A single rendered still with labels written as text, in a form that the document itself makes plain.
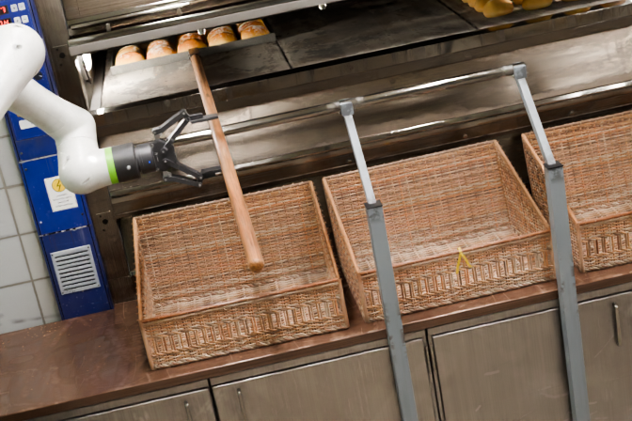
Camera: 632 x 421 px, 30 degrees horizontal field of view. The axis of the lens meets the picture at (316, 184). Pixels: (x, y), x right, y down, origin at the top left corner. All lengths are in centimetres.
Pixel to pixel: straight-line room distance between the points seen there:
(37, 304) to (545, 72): 170
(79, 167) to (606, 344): 153
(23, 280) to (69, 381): 48
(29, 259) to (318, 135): 94
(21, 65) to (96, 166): 46
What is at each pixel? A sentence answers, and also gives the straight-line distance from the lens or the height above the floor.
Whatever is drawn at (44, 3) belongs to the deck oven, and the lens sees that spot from 343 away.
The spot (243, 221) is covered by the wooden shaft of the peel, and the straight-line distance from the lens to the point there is 239.
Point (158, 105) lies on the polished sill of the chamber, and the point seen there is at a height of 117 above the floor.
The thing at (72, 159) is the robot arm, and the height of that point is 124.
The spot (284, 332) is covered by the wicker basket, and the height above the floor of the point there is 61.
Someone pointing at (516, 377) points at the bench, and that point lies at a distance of 338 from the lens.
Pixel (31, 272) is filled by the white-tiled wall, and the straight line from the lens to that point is 367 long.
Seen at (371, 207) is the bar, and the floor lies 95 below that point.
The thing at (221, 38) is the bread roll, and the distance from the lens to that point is 393.
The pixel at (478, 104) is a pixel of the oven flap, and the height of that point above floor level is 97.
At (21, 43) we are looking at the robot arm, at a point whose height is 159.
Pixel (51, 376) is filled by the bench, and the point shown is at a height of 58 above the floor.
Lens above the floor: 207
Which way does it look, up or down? 20 degrees down
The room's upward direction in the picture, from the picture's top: 11 degrees counter-clockwise
